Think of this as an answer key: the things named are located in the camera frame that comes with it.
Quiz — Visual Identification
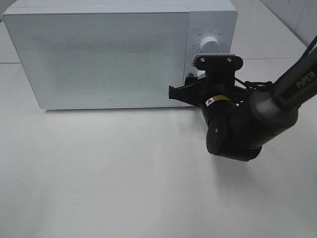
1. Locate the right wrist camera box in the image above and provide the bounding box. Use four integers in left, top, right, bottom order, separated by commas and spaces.
192, 54, 243, 76

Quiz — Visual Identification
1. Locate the white microwave knob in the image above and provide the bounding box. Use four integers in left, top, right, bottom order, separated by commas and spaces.
200, 36, 220, 54
196, 70, 206, 79

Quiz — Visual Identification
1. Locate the white microwave door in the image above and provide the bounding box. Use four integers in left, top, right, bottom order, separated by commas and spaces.
4, 13, 188, 110

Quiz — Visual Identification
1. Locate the white microwave oven body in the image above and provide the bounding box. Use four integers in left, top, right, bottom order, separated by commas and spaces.
5, 0, 238, 111

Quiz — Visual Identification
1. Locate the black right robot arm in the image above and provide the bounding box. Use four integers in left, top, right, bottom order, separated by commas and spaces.
168, 40, 317, 162

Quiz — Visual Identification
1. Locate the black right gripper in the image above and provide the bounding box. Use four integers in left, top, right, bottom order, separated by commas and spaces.
168, 73, 250, 114

